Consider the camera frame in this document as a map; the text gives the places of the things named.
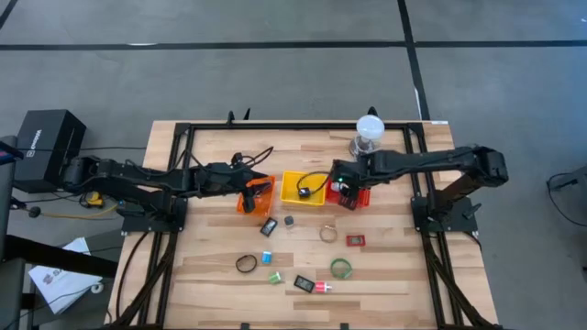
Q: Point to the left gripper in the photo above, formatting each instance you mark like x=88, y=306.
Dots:
x=224, y=179

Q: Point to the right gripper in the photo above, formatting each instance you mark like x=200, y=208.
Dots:
x=351, y=172

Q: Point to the black USB wall charger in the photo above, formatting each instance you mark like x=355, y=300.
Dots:
x=305, y=193

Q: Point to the red digital clock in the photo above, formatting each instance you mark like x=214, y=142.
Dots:
x=355, y=240

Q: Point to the gold wristwatch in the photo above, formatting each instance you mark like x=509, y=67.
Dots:
x=320, y=234

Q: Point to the blue USB wall charger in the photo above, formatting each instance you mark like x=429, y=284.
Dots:
x=267, y=257

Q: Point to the black wristwatch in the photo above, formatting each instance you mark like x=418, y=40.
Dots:
x=237, y=264

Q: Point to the green wristwatch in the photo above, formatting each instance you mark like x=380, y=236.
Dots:
x=333, y=269

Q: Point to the green USB wall charger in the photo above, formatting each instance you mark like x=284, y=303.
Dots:
x=275, y=278

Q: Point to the black rectangular holder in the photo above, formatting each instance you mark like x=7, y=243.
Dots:
x=304, y=283

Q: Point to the pink USB wall charger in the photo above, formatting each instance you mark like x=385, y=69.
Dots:
x=322, y=287

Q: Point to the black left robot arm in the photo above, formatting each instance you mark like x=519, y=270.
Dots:
x=137, y=176

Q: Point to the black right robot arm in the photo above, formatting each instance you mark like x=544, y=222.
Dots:
x=413, y=160

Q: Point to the orange plastic basket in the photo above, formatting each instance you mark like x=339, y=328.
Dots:
x=266, y=201

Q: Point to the red plastic basket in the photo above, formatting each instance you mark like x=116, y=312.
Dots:
x=332, y=198

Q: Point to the yellow plastic basket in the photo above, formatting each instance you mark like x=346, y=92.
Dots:
x=289, y=190

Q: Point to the white light bulb lamp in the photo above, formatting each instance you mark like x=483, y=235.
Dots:
x=370, y=126

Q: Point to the yellow clamp tool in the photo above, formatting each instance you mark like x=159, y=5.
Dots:
x=95, y=200

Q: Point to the black cardboard box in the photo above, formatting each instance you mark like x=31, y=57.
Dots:
x=46, y=142

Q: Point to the white paper sheets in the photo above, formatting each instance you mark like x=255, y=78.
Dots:
x=59, y=284

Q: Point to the dark side desk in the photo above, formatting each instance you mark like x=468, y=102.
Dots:
x=9, y=293

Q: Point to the black frame bracket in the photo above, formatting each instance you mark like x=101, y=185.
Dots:
x=246, y=114
x=373, y=111
x=230, y=117

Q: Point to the black metal table frame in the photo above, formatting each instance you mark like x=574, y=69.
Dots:
x=298, y=126

